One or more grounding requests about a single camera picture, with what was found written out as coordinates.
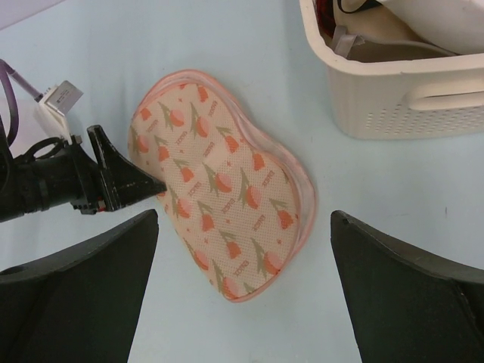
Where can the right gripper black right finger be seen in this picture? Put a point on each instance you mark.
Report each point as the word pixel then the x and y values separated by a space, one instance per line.
pixel 405 303

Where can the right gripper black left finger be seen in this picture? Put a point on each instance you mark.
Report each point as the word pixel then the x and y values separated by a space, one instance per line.
pixel 81 304

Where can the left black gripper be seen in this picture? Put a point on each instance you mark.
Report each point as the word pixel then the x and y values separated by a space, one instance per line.
pixel 54 172

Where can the floral orange bra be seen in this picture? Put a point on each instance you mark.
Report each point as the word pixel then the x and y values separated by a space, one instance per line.
pixel 242 204

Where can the cream plastic laundry basket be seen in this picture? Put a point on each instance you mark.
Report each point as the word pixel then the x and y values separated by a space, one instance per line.
pixel 408 99

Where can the white crumpled garment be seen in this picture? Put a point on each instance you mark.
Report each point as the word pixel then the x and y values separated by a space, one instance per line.
pixel 381 31

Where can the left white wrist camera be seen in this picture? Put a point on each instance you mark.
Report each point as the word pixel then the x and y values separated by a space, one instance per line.
pixel 53 107

